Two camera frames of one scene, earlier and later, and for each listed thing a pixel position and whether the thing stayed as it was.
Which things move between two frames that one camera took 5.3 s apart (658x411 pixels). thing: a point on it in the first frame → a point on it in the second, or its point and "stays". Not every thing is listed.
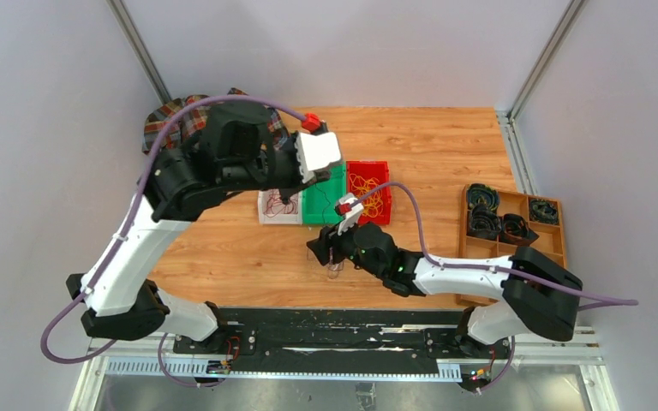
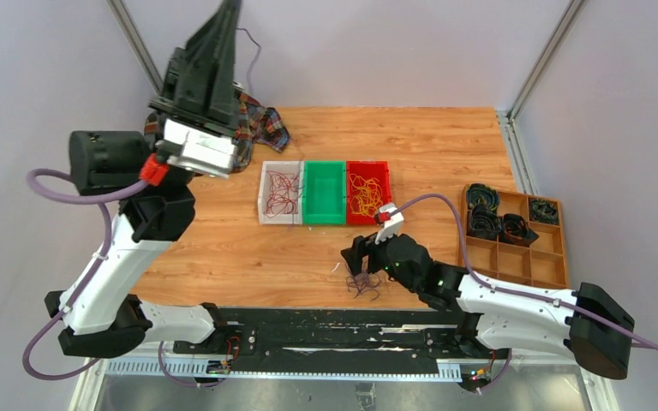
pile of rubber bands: [331, 261] → [361, 280]
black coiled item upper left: [482, 193] stays
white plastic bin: [272, 210] stays
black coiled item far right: [544, 211] stays
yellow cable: [372, 203] stays
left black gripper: [298, 184] → [199, 85]
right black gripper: [320, 246] → [361, 247]
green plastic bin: [319, 201] stays
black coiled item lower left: [484, 223] stays
